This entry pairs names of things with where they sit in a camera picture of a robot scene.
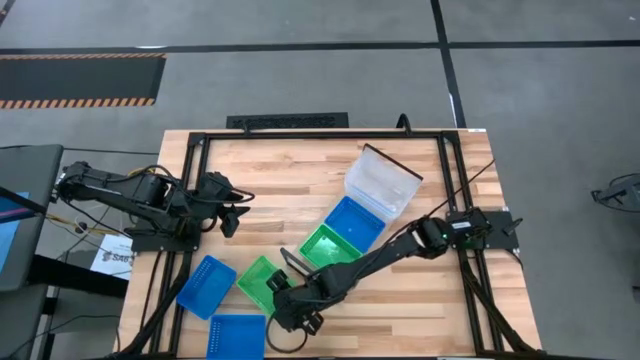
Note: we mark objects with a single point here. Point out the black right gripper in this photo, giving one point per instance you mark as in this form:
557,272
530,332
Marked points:
302,297

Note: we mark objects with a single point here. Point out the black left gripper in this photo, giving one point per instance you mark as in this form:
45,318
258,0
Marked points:
217,190

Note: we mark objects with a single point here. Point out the green plastic slotted basket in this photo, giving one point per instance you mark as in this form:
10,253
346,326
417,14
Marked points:
257,287
327,247

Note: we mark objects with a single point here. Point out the blue plastic slotted basket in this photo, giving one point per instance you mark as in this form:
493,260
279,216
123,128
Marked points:
237,337
205,287
355,225

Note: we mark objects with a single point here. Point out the clear plastic bin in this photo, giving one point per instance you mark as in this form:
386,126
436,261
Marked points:
382,187
407,192

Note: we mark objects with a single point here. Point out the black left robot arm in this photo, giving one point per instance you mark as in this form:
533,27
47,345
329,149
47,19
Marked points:
125,192

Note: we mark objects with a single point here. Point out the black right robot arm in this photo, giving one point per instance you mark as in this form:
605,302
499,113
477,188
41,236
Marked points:
380,255

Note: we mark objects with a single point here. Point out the black floor vent grille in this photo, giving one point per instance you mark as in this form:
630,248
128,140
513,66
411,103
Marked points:
287,121

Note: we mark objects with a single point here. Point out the white printed paper sheet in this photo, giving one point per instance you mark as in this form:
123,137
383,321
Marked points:
112,260

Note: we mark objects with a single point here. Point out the black desk base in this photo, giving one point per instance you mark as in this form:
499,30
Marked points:
75,275

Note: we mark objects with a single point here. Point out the grey desk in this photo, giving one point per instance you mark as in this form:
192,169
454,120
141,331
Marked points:
30,170

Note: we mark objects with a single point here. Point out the black hazard-striped floor mat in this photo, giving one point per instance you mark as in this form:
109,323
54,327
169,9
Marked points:
75,80

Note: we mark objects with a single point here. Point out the blue sheet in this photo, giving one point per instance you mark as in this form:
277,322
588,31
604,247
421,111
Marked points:
7,235

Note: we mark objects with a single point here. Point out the black stand base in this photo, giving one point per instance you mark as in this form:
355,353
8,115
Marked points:
620,192

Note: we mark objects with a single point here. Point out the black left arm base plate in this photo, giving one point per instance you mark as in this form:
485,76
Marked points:
165,244

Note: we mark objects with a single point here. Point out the black aluminium table frame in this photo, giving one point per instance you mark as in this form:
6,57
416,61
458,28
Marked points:
325,135

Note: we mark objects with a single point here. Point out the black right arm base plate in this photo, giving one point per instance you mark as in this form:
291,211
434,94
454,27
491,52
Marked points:
502,235

